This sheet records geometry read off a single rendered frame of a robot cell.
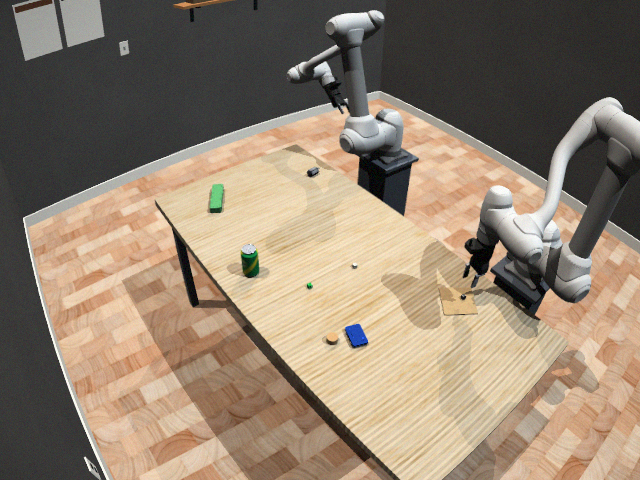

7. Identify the blue case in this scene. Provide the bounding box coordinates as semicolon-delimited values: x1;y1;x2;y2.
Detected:
345;324;368;348

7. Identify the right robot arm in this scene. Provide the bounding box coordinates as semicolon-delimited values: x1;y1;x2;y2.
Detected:
286;10;408;165

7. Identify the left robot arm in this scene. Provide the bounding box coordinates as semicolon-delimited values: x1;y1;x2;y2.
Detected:
479;97;640;303

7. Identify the brown cylinder with tan top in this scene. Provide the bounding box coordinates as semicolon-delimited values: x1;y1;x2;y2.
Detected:
326;332;338;345

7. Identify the green drink can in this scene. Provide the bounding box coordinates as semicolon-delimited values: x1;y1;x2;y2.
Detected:
240;244;259;277

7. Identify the tan square mat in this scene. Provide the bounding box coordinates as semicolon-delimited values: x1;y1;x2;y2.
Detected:
439;287;478;315

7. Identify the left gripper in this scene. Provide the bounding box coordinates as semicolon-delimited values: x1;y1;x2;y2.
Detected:
463;224;499;288

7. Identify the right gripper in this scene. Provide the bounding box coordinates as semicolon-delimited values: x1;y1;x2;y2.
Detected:
319;75;349;114

